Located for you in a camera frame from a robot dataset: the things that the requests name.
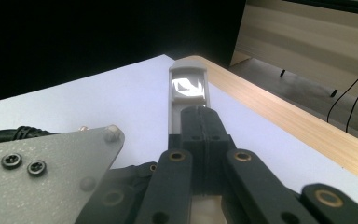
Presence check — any thick black gripper cable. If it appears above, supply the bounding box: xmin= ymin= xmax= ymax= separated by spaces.
xmin=0 ymin=125 xmax=59 ymax=147

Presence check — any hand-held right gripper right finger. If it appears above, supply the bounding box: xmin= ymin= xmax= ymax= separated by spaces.
xmin=203 ymin=106 xmax=237 ymax=194

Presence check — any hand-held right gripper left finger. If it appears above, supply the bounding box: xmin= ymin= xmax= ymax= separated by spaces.
xmin=168 ymin=105 xmax=207 ymax=195

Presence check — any white table mat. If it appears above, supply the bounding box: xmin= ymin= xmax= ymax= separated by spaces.
xmin=0 ymin=54 xmax=358 ymax=219

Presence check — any clear cup with white lid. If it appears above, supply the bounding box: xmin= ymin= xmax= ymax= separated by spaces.
xmin=168 ymin=59 xmax=225 ymax=224

